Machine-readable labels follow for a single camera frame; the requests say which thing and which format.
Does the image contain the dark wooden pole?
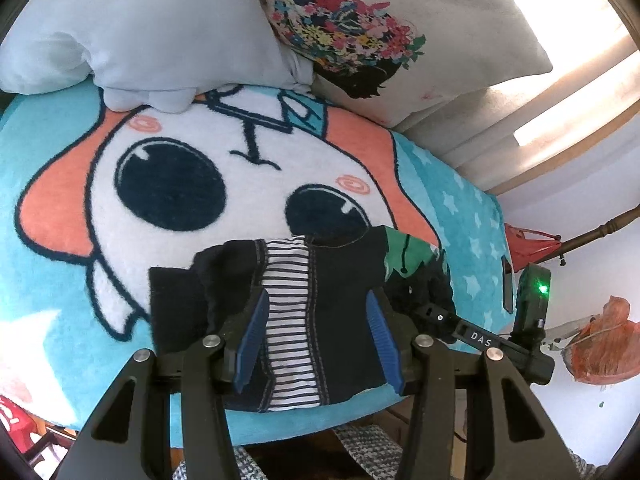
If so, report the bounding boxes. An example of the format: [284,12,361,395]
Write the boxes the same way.
[542,212,640,263]

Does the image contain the red fabric pennant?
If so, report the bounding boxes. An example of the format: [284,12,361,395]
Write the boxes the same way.
[504,223,563,263]

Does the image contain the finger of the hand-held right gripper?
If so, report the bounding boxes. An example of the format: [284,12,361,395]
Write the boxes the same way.
[411,302,512,359]

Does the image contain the teal cartoon star blanket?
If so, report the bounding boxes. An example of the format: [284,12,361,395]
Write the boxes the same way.
[0,80,516,448]

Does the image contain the black smartphone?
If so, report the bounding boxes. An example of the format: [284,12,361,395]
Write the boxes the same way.
[501,255,515,312]

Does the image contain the orange plastic bag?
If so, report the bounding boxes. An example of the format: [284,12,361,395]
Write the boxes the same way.
[562,296,640,386]

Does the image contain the dark pants with striped lining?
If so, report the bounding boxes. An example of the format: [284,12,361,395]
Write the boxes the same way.
[149,225,401,413]

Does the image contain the green printed garment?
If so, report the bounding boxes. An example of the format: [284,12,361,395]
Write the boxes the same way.
[382,227,456,343]

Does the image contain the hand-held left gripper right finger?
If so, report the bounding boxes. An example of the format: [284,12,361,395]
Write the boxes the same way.
[365,290,586,480]

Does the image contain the light blue pillow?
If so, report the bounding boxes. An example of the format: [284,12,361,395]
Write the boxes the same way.
[0,0,316,113]

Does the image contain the person's checked clothing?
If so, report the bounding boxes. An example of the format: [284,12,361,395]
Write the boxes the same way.
[172,422,416,480]

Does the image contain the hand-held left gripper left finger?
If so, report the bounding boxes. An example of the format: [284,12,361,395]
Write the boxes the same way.
[57,287,273,480]

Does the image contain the cream patterned curtain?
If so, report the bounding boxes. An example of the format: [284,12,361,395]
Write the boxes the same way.
[400,25,640,196]

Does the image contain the white floral print pillow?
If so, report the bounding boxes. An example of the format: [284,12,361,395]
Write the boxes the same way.
[250,0,553,131]

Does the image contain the red printed box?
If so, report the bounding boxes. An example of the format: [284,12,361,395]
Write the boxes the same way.
[0,395,41,456]

